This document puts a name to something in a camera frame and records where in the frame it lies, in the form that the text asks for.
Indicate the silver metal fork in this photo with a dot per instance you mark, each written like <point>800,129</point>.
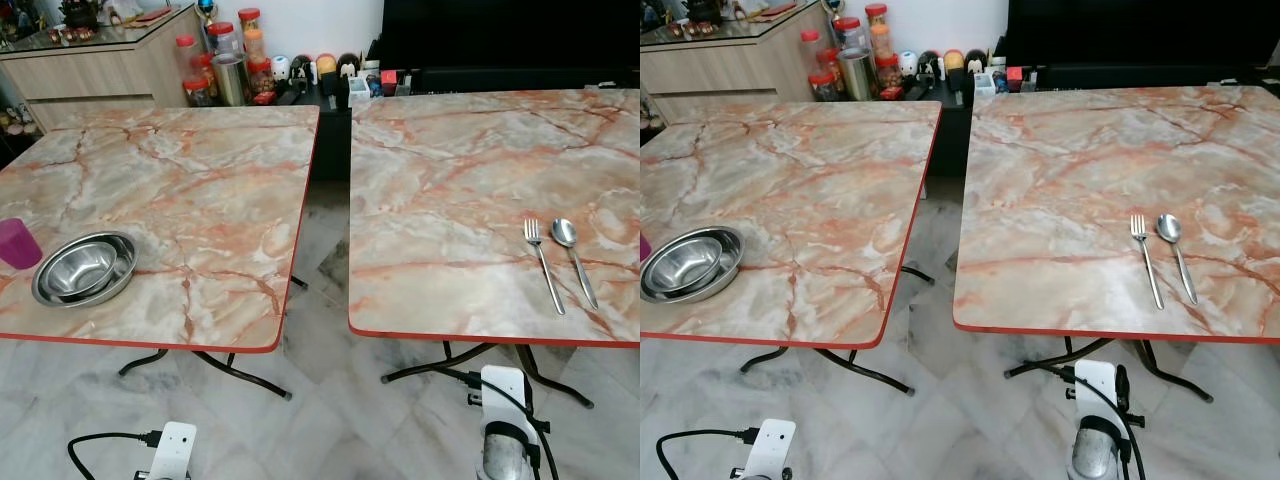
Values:
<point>1138,226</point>
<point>531,230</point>

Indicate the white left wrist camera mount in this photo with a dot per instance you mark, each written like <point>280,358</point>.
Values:
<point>172,450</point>
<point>772,450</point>

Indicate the steel cylindrical container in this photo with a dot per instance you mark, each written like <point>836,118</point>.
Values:
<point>230,80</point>
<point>857,75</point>

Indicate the small white box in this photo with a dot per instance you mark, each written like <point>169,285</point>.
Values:
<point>358,90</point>
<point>985,85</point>

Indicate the tall red-lidded jar orange contents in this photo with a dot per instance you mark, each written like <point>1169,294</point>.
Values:
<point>250,35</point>
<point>878,30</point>

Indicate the black metal table legs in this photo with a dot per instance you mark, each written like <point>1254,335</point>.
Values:
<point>1022,371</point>
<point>400,376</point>
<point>865,371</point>
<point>245,376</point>

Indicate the black flat television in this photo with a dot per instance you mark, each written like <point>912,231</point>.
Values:
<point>1140,30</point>
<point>510,30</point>

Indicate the wide red-lidded clear jar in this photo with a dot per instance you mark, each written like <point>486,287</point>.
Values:
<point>848,35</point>
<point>222,40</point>

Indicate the magenta plastic cup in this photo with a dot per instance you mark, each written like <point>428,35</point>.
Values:
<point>18,245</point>
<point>644,248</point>

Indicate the yellow round figurine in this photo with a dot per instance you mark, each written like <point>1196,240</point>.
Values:
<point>326,65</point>
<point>953,62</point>

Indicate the smaller steel bowl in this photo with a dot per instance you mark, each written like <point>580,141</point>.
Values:
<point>685,260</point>
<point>75,265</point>

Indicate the large steel bowl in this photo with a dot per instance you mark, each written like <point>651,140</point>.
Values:
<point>733,262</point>
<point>122,280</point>

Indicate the small red box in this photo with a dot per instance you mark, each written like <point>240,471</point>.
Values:
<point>388,80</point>
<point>1014,76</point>

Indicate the small white figurine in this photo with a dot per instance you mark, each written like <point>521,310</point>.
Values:
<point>280,68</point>
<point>908,63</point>

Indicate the small red-lidded plastic jar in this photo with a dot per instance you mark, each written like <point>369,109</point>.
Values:
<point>197,92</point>
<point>825,87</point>

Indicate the silver metal spoon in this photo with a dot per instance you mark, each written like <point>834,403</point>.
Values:
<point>1168,227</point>
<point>564,232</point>

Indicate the light wooden cabinet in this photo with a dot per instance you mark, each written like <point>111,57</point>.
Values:
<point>90,75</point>
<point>720,70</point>

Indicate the blue and gold trophy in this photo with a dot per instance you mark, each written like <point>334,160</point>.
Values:
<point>832,8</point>
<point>206,10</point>

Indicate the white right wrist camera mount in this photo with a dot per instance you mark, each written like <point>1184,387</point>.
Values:
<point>503,395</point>
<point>1095,385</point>

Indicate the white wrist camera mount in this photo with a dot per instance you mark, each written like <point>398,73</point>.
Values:
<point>172,450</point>
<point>1095,385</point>
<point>772,450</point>
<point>503,395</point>

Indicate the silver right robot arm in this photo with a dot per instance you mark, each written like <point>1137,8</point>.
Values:
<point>1098,450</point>
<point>505,455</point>

